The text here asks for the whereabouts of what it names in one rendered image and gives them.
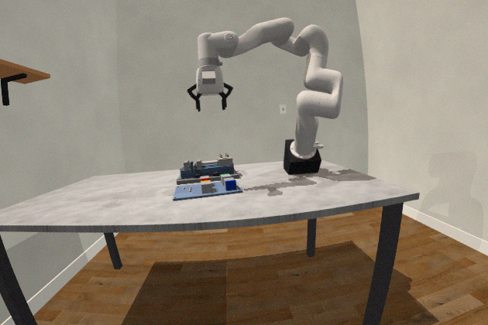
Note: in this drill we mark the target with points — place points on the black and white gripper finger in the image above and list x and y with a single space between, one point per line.
224 96
196 98

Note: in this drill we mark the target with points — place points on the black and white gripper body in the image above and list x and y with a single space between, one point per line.
209 89

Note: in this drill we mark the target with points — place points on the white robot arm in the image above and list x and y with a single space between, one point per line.
312 41

